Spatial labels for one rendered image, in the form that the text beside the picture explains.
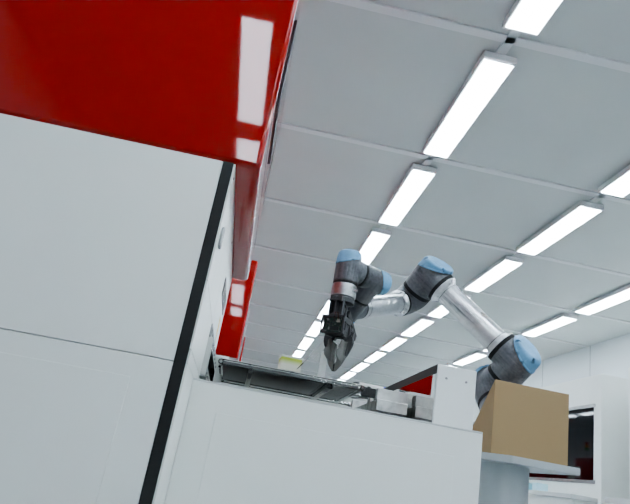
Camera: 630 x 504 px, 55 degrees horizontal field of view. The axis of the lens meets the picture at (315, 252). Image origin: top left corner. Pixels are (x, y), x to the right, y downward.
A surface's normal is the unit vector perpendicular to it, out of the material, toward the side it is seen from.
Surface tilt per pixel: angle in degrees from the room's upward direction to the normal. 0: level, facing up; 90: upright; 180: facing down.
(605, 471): 90
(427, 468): 90
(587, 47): 180
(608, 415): 90
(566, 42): 180
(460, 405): 90
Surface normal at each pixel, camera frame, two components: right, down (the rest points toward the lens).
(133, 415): 0.14, -0.32
